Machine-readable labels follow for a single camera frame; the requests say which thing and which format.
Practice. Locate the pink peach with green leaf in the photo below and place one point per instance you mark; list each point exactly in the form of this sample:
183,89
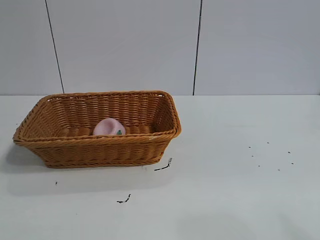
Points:
106,127

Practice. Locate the brown woven wicker basket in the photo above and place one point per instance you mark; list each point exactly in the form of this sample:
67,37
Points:
100,150

